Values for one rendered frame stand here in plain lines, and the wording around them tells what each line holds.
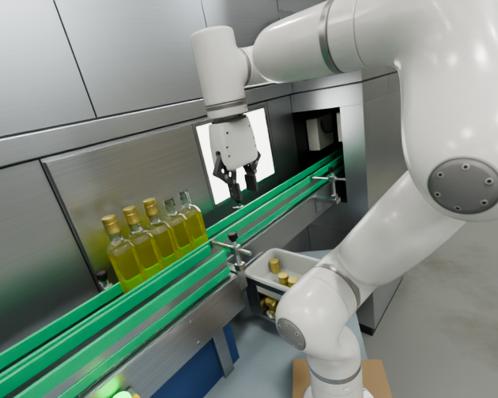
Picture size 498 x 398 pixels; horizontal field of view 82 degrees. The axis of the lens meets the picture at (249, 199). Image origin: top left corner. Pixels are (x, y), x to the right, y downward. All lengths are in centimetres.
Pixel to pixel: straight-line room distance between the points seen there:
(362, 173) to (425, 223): 109
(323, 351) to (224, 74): 53
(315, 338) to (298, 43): 46
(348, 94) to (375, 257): 108
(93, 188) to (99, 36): 43
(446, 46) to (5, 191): 89
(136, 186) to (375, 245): 73
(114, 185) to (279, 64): 64
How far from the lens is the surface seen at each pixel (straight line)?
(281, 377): 102
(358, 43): 39
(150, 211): 84
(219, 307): 90
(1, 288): 95
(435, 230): 45
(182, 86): 112
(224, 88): 58
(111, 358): 78
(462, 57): 35
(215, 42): 58
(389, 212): 44
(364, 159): 149
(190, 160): 107
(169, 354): 84
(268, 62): 47
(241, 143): 61
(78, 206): 91
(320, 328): 56
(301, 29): 44
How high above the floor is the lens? 156
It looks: 20 degrees down
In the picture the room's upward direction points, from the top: 12 degrees counter-clockwise
